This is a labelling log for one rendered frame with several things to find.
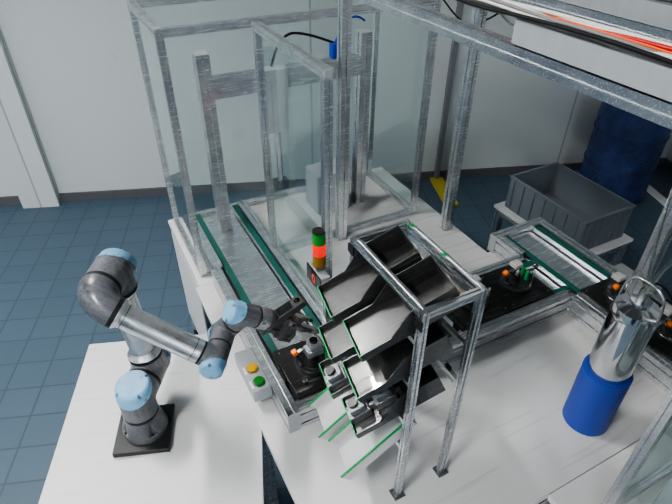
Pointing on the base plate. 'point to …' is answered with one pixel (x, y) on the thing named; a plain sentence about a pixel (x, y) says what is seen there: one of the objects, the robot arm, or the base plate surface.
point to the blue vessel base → (592, 402)
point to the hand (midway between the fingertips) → (314, 324)
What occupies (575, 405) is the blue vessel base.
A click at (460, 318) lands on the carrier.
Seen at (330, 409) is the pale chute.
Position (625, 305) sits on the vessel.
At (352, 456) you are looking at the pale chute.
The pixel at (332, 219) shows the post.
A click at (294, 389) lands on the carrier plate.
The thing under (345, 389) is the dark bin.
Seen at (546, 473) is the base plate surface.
